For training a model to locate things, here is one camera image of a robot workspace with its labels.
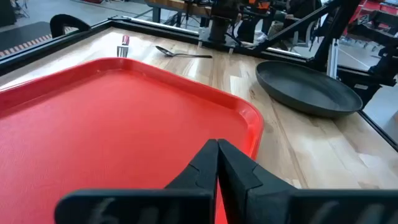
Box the black curved chair back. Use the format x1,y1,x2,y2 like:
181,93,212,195
49,13,91,39

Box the person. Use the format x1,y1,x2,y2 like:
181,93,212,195
279,0,324,20

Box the red plastic tray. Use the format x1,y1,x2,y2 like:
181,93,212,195
0,57,265,224

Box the black floor mat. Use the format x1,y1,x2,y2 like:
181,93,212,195
0,21,52,52

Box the aluminium frame post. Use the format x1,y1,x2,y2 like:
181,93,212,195
326,38,340,79

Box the dark metal spoon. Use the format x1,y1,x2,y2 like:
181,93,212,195
155,45,213,59

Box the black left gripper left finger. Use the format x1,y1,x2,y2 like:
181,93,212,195
54,139,219,224

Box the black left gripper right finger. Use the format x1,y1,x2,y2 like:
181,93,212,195
217,139,398,224

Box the dark grey round plate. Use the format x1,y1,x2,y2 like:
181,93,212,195
255,60,364,118

